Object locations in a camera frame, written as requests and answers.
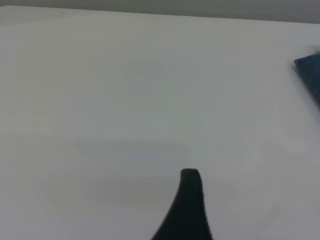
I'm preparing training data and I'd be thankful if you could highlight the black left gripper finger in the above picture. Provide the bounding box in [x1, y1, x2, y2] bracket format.
[150, 168, 213, 240]

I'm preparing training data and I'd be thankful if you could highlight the blue denim shorts basketball print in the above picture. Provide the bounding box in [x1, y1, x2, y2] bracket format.
[293, 51, 320, 111]

